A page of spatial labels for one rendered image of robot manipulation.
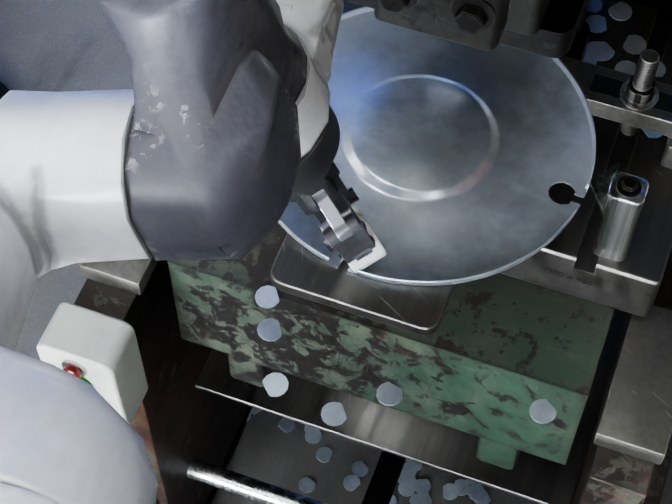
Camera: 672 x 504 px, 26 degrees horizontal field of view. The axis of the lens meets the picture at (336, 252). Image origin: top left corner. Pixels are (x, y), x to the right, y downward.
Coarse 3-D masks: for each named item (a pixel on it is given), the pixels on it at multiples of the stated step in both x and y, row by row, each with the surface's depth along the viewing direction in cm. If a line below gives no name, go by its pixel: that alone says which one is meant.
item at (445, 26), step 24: (384, 0) 109; (408, 0) 109; (432, 0) 109; (456, 0) 108; (480, 0) 107; (504, 0) 108; (528, 0) 110; (408, 24) 112; (432, 24) 111; (456, 24) 110; (480, 24) 107; (504, 24) 112; (528, 24) 112; (480, 48) 111
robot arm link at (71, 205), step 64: (0, 128) 80; (64, 128) 79; (128, 128) 78; (0, 192) 78; (64, 192) 78; (0, 256) 76; (64, 256) 81; (128, 256) 80; (0, 320) 74; (0, 384) 64; (64, 384) 64; (0, 448) 60; (64, 448) 61; (128, 448) 63
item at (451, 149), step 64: (384, 64) 125; (448, 64) 125; (512, 64) 125; (384, 128) 121; (448, 128) 121; (512, 128) 122; (576, 128) 122; (384, 192) 118; (448, 192) 118; (512, 192) 118; (576, 192) 118; (320, 256) 115; (384, 256) 115; (448, 256) 115; (512, 256) 115
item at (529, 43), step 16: (352, 0) 118; (368, 0) 118; (560, 0) 115; (576, 0) 115; (544, 16) 114; (560, 16) 114; (576, 16) 114; (512, 32) 115; (544, 32) 113; (560, 32) 113; (576, 32) 117; (528, 48) 116; (544, 48) 115; (560, 48) 115
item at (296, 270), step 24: (288, 240) 116; (288, 264) 115; (312, 264) 115; (288, 288) 114; (312, 288) 114; (336, 288) 114; (360, 288) 114; (384, 288) 114; (408, 288) 114; (432, 288) 114; (360, 312) 113; (384, 312) 112; (408, 312) 112; (432, 312) 112
